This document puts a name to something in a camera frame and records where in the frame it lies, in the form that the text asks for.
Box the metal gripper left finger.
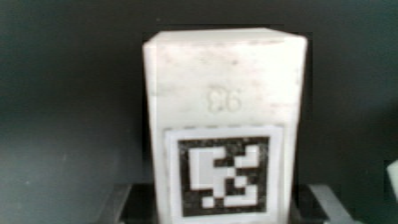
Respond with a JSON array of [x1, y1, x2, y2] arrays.
[[95, 183, 154, 224]]

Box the white chair leg short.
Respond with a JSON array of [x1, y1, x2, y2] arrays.
[[143, 28, 307, 224]]

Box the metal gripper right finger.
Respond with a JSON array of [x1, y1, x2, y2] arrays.
[[291, 184, 362, 224]]

